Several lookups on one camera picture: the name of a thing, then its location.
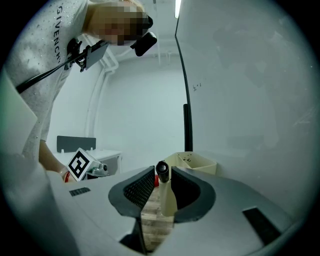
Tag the red wristband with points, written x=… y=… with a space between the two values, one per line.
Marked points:
x=67 y=177

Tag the black-capped whiteboard marker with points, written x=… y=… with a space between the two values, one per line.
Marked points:
x=166 y=197

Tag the red object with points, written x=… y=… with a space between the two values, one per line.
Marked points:
x=156 y=180

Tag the grey desk divider panel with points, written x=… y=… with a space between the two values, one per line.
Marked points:
x=76 y=143

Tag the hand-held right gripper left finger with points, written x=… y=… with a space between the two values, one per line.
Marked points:
x=135 y=192

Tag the beige marker holder tray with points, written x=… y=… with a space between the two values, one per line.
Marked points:
x=197 y=162

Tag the black clamp mount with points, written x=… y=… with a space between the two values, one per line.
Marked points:
x=75 y=53

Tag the large whiteboard with black frame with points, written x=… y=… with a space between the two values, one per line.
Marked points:
x=245 y=100

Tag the ceiling light strip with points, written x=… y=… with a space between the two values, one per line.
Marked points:
x=177 y=8

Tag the person's white t-shirt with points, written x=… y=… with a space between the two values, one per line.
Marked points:
x=42 y=57

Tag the person's left forearm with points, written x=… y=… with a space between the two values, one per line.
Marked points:
x=50 y=160

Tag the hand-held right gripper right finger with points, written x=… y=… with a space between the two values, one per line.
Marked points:
x=195 y=197

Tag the white wall pipes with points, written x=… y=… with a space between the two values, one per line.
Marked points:
x=100 y=95

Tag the black head-worn camera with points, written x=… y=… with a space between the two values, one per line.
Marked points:
x=145 y=43

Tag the grey chest-mounted device box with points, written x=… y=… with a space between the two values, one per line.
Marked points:
x=96 y=53

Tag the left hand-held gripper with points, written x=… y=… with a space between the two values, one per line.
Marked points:
x=80 y=165

